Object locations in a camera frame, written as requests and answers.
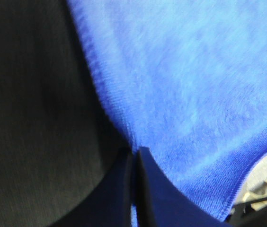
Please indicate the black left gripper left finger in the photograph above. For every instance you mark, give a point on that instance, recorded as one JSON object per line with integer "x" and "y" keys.
{"x": 109, "y": 204}

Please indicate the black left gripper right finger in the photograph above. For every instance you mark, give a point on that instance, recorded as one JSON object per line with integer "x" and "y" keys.
{"x": 160, "y": 204}

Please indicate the blue microfibre towel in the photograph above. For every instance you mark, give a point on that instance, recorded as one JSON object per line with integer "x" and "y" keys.
{"x": 188, "y": 80}

